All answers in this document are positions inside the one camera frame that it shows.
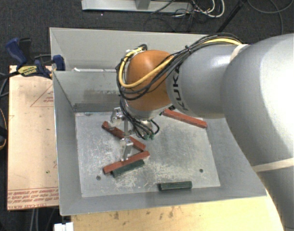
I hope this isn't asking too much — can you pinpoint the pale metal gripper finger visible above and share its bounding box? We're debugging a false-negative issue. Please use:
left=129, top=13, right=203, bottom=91
left=109, top=107, right=124, bottom=131
left=120, top=138, right=134, bottom=162

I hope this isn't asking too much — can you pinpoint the dark green flat block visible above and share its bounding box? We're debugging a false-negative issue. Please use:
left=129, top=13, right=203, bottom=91
left=158, top=180, right=193, bottom=192
left=111, top=159, right=146, bottom=179

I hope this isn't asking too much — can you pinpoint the red-brown flat block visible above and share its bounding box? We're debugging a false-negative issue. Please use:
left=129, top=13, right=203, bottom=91
left=102, top=150, right=151, bottom=175
left=101, top=121, right=147, bottom=152
left=162, top=108, right=208, bottom=129

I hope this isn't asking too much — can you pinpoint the brown cardboard board, red print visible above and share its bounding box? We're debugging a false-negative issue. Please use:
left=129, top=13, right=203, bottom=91
left=6, top=65, right=60, bottom=211

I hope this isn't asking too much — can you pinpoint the grey metal bin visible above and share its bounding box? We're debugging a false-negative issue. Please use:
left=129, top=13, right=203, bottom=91
left=49, top=27, right=268, bottom=217

